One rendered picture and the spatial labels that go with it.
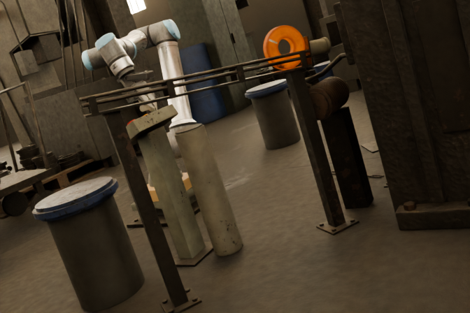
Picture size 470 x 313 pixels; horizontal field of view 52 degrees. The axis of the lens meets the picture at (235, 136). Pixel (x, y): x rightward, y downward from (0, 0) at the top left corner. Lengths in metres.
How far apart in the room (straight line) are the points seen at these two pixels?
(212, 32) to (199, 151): 3.84
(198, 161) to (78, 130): 3.05
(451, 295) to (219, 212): 0.88
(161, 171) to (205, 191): 0.20
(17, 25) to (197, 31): 2.57
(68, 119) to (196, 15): 1.88
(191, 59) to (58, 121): 1.59
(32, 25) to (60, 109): 2.38
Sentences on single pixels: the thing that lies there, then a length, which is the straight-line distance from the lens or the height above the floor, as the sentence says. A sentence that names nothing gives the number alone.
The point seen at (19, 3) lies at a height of 2.08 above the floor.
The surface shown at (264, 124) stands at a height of 0.18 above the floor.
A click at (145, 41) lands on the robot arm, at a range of 2.68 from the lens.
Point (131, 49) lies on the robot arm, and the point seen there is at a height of 0.88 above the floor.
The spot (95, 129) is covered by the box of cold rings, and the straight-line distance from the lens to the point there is 4.71.
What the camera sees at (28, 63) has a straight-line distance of 6.91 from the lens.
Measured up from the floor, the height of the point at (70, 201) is 0.43.
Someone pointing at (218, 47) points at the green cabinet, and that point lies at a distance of 5.61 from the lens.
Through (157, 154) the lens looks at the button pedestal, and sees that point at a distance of 1.91.
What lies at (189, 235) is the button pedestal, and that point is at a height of 0.10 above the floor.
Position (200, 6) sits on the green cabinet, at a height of 1.26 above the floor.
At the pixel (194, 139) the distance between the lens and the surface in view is 1.82.
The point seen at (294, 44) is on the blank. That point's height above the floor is 0.70.
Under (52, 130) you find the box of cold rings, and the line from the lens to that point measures 5.12.
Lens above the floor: 0.78
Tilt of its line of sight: 11 degrees down
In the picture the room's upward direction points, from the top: 18 degrees counter-clockwise
